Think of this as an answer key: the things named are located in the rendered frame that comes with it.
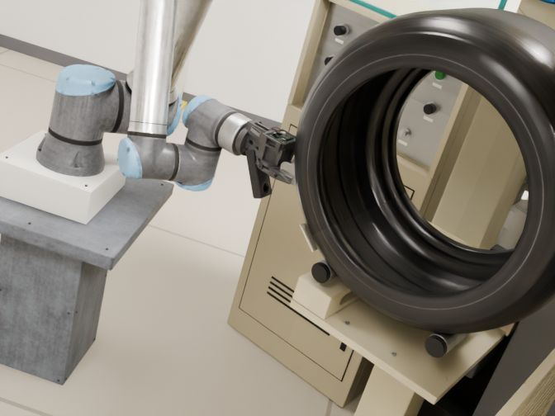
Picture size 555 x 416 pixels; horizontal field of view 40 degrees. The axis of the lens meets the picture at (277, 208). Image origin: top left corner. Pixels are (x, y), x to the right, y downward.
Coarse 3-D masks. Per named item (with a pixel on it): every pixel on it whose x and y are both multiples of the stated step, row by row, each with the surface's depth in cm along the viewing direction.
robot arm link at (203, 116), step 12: (204, 96) 176; (192, 108) 174; (204, 108) 173; (216, 108) 172; (228, 108) 173; (192, 120) 174; (204, 120) 172; (216, 120) 171; (192, 132) 175; (204, 132) 173; (216, 132) 170; (204, 144) 175; (216, 144) 174
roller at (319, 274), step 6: (318, 264) 156; (324, 264) 156; (312, 270) 157; (318, 270) 156; (324, 270) 155; (330, 270) 156; (318, 276) 157; (324, 276) 156; (330, 276) 156; (336, 276) 159; (324, 282) 156
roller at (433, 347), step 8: (432, 336) 143; (440, 336) 143; (448, 336) 144; (456, 336) 146; (464, 336) 149; (432, 344) 144; (440, 344) 142; (448, 344) 143; (456, 344) 147; (432, 352) 144; (440, 352) 143
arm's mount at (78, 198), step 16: (16, 144) 214; (32, 144) 217; (0, 160) 203; (16, 160) 205; (32, 160) 208; (112, 160) 224; (0, 176) 205; (16, 176) 204; (32, 176) 203; (48, 176) 202; (64, 176) 205; (96, 176) 211; (112, 176) 216; (0, 192) 207; (16, 192) 206; (32, 192) 205; (48, 192) 204; (64, 192) 203; (80, 192) 202; (96, 192) 206; (112, 192) 221; (48, 208) 206; (64, 208) 205; (80, 208) 204; (96, 208) 210
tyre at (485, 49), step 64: (384, 64) 131; (448, 64) 124; (512, 64) 120; (320, 128) 142; (384, 128) 167; (512, 128) 120; (320, 192) 147; (384, 192) 171; (384, 256) 165; (448, 256) 165; (512, 256) 125; (448, 320) 136; (512, 320) 132
